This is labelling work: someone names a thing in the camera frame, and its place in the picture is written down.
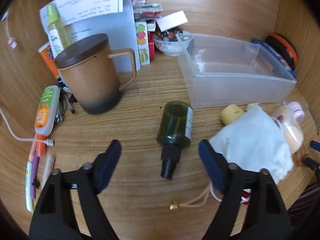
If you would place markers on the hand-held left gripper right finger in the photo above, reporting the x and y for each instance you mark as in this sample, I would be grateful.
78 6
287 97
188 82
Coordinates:
212 167

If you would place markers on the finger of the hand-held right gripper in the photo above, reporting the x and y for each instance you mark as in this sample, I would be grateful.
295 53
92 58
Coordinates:
315 146
312 163

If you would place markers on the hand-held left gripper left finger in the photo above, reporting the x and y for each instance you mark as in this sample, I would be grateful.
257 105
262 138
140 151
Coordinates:
110 166

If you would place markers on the cream plastic jar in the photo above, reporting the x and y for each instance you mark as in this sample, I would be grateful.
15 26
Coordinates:
293 135

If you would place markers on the dark green spray bottle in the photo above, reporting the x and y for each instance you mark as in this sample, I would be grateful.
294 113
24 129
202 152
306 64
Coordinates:
175 125

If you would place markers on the yellow sunscreen bottle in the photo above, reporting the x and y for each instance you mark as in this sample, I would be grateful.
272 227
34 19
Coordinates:
231 113

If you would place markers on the clear plastic bin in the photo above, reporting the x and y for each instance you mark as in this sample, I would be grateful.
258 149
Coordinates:
225 90

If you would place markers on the wooden desktop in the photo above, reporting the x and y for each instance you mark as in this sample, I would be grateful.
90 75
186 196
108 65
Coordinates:
140 92

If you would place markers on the beige stick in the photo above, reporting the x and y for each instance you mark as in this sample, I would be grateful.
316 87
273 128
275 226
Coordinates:
48 167

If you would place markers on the beige seashell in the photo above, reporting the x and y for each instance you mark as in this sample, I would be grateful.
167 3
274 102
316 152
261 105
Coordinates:
252 106

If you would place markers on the metal key bunch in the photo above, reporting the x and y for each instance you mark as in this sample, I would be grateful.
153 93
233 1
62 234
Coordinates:
65 102

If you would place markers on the purple white pen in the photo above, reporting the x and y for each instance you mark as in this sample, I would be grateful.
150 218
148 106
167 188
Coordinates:
31 180

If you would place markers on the brown ceramic mug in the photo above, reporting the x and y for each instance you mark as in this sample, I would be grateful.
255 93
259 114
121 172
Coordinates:
92 87

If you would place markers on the white tube green orange label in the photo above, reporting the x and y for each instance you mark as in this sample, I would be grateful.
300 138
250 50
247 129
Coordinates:
46 110

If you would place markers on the black orange round case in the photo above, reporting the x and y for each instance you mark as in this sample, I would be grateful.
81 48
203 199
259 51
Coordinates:
287 48

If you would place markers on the dark brown mug lid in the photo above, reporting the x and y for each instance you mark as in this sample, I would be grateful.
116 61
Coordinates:
80 50

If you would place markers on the orange carton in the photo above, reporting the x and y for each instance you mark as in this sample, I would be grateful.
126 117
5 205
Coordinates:
48 60

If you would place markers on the white ceramic bowl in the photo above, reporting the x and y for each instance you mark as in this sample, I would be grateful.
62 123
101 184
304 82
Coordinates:
170 48

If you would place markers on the fruit print box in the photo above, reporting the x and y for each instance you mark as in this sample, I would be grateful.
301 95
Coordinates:
142 42

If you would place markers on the red box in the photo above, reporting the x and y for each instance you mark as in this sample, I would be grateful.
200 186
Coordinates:
151 43

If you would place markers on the white paper stack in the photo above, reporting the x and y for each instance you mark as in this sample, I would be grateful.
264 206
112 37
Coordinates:
122 37

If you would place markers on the green cap spray bottle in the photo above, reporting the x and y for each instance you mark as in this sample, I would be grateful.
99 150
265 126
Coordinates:
58 32

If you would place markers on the white cardboard box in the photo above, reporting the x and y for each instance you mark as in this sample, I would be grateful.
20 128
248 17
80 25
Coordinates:
172 21

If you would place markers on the stack of packets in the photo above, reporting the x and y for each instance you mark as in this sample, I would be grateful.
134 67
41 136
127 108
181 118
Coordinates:
146 7

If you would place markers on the printed paper sheet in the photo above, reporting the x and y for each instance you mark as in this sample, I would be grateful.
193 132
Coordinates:
90 2

